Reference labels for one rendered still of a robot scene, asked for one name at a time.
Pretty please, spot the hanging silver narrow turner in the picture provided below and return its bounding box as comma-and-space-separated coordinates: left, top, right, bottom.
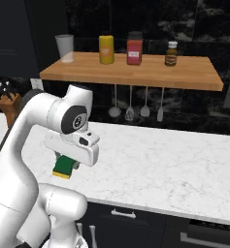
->
156, 86, 165, 123

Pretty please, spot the white wall outlet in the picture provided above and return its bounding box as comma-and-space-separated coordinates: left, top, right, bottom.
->
29, 77, 45, 92

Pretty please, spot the brown bottle with white cap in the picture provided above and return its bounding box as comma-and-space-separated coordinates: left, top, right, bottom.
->
164, 41, 179, 68

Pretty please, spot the wooden knife block with knives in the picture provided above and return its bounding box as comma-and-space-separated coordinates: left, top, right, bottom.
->
0, 79, 23, 129

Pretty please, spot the hanging silver spatula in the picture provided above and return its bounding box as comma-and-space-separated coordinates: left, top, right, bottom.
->
139, 85, 151, 118

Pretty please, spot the hanging silver whisk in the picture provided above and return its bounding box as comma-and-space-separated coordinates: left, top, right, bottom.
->
124, 84, 136, 122

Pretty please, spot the red jar with dark lid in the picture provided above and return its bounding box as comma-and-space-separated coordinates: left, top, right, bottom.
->
125, 31, 144, 67

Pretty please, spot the hanging silver ladle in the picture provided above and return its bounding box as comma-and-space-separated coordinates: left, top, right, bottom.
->
107, 84, 122, 118

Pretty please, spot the wooden wall shelf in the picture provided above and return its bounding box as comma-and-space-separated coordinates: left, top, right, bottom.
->
39, 50, 224, 92

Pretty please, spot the dark oven with silver handle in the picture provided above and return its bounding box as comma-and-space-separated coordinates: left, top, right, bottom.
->
166, 216, 230, 248

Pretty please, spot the silver drawer handle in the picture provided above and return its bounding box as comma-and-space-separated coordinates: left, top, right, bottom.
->
110, 208, 137, 220

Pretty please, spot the dark drawer front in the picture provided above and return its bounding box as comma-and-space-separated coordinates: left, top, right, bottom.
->
86, 201, 168, 248

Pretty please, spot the dark upper cupboard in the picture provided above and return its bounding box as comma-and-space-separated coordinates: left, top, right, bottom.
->
0, 0, 71, 79

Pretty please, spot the green and yellow sponge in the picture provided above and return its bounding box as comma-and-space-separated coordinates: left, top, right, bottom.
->
51, 154, 78, 180

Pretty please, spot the yellow bottle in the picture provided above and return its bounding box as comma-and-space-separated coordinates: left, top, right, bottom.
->
98, 34, 115, 65

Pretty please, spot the white cup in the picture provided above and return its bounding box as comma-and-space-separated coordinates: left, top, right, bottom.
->
54, 34, 75, 64

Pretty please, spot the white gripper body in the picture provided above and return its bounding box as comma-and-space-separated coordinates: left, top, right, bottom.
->
43, 131, 100, 168

